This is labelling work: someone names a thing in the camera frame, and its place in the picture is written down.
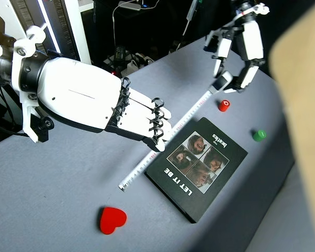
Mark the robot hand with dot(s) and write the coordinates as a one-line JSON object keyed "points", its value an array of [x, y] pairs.
{"points": [[76, 94], [252, 39]]}

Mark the grey tape measure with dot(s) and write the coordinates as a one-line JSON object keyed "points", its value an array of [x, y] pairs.
{"points": [[189, 116]]}

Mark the Let It Be album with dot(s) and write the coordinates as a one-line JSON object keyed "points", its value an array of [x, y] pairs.
{"points": [[173, 189]]}

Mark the black power adapter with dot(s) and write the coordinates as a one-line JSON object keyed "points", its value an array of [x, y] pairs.
{"points": [[120, 53]]}

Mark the blurred beige foreground object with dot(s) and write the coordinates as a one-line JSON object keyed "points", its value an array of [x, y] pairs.
{"points": [[304, 78]]}

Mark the red cylinder block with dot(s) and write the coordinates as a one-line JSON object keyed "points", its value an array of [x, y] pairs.
{"points": [[224, 105]]}

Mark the white power strip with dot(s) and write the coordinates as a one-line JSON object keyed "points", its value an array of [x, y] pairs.
{"points": [[143, 61]]}

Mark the green cylinder block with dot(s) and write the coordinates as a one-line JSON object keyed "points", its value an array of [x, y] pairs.
{"points": [[259, 135]]}

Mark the silver flat device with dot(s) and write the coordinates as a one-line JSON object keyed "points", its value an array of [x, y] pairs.
{"points": [[130, 5]]}

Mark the red heart block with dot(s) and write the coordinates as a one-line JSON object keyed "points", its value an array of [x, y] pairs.
{"points": [[111, 220]]}

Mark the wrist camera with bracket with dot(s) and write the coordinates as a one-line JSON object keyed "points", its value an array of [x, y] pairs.
{"points": [[211, 43], [43, 126]]}

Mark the white vertical stand post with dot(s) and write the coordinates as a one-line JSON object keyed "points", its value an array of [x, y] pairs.
{"points": [[73, 26]]}

